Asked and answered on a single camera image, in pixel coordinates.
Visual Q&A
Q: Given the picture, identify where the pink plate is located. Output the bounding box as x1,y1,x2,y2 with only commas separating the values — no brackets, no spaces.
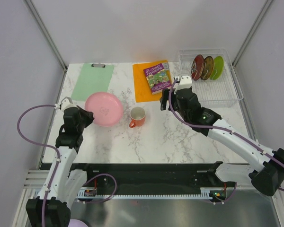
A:
85,92,124,127

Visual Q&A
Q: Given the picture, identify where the red floral plate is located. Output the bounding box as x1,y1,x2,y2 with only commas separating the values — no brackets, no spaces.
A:
191,54,204,81

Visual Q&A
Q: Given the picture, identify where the yellow brown patterned plate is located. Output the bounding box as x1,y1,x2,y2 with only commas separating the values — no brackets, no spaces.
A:
201,56,214,80

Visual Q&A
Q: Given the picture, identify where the lime green plate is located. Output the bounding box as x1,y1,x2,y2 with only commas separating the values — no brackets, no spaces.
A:
210,56,224,80

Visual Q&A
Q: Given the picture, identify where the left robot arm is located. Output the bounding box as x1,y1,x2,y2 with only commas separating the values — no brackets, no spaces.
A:
26,104,95,227

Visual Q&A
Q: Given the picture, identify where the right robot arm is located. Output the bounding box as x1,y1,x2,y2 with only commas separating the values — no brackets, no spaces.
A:
160,88,284,196

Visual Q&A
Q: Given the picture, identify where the purple treehouse book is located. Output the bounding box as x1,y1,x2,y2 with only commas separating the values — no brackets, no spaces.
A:
143,62,171,95

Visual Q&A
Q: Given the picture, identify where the orange cutting mat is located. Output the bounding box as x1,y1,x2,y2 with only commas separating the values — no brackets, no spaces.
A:
133,60,172,103

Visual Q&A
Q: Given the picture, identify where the orange ceramic mug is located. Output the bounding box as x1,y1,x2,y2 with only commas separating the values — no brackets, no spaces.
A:
129,107,146,128

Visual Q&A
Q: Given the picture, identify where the green clipboard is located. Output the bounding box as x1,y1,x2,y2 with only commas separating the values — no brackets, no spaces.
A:
71,63,114,101

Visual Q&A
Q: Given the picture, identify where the lilac round object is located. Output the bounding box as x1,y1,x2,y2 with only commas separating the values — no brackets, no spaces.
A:
68,219,88,227

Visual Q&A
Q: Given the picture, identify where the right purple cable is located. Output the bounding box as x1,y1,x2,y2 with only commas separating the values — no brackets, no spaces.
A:
169,80,284,178

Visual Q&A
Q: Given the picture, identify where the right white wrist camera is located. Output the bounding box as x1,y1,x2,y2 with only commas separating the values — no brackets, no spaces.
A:
174,74,193,93

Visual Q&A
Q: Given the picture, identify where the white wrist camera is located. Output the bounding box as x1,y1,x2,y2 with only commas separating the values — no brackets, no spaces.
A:
54,97,76,112
174,74,193,93

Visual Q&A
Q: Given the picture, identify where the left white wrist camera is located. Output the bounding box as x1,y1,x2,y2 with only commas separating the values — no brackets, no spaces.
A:
54,97,76,112

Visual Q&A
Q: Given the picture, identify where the white wire dish rack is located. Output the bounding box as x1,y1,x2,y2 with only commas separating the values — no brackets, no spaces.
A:
178,48,243,108

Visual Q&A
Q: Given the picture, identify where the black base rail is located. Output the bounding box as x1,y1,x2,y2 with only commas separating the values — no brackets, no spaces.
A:
71,163,235,197

